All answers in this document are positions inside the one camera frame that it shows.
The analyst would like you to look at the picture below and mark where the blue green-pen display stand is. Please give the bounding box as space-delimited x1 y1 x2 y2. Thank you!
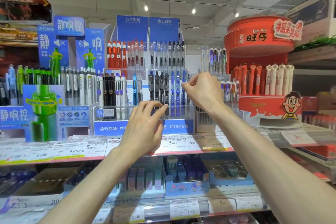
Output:
0 16 112 143

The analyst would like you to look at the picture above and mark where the brown cardboard box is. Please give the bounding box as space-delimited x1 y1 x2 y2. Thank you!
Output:
10 163 88 204

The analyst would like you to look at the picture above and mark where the person's right forearm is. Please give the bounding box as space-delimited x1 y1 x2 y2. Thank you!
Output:
210 103 336 224

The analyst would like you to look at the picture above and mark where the row of clear black-tipped pens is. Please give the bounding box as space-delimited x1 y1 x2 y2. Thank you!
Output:
149 40 186 71

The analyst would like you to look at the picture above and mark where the row of black white pens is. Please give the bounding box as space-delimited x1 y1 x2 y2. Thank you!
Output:
97 73 128 108

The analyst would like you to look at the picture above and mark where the person's right hand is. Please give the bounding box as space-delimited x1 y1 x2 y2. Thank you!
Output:
181 72 226 116

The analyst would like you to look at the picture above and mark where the stack of colourful packs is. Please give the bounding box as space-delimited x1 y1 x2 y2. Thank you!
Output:
0 23 39 47

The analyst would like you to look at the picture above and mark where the light blue pen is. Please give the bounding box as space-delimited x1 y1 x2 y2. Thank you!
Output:
132 73 138 106

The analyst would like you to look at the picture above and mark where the blue box of dark erasers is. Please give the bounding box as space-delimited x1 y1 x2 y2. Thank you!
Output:
164 154 210 197

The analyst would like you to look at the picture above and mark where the blue tray of correction tapes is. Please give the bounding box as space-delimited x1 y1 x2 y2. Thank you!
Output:
202 152 254 186

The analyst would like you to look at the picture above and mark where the clear acrylic pen stand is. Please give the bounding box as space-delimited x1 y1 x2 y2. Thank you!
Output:
195 45 240 133

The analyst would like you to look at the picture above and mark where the row of orange-red pens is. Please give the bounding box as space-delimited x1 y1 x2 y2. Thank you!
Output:
232 63 263 96

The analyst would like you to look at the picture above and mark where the row of cream white pens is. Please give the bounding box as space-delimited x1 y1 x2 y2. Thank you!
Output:
264 64 295 96

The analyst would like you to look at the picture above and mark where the colourful printed box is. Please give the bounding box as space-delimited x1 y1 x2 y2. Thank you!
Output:
0 0 52 25

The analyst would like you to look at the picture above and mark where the row of pink packets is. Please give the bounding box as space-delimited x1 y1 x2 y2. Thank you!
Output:
302 114 336 131

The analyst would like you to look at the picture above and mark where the blue white pen display stand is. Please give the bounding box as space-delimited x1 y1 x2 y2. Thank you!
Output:
93 15 196 137

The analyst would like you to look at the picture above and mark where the black pen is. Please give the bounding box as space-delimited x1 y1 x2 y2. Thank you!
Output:
164 73 170 105
154 71 160 102
148 71 154 101
160 71 165 105

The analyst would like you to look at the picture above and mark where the row of white blue pens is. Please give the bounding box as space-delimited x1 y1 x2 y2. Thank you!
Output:
220 78 240 104

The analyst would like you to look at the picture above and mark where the strip of shelf price labels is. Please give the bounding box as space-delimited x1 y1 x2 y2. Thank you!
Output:
0 132 235 166

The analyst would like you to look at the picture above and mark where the row of white grey pens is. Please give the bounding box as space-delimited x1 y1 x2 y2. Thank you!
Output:
60 66 98 106

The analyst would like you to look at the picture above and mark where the large white label card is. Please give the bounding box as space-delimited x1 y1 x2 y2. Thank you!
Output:
280 129 316 146

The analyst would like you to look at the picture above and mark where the row of red pens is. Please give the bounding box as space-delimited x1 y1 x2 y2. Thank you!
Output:
106 38 145 71

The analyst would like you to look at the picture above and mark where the person's left forearm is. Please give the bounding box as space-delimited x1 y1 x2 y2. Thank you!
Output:
38 146 147 224

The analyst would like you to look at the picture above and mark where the pile of blue pens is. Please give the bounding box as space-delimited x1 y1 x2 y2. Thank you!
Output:
0 169 36 197

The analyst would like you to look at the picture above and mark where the white price label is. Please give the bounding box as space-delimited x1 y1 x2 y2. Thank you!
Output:
235 194 264 212
208 197 237 214
112 204 145 224
170 199 200 219

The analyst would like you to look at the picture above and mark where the person's left hand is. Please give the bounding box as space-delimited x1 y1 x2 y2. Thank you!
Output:
119 100 169 158

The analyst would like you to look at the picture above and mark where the red round pen display stand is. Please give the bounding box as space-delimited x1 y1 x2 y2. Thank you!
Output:
223 15 304 130

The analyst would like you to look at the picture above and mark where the white blue carton box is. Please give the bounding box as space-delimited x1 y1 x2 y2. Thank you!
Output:
286 0 336 46

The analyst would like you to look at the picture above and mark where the row of green black pens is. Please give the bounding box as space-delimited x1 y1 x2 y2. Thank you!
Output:
5 64 61 106

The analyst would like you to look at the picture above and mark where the box of pastel erasers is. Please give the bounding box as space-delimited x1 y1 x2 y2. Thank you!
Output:
118 158 165 198

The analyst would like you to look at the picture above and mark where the green artificial plant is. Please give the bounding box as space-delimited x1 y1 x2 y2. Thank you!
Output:
293 35 336 51

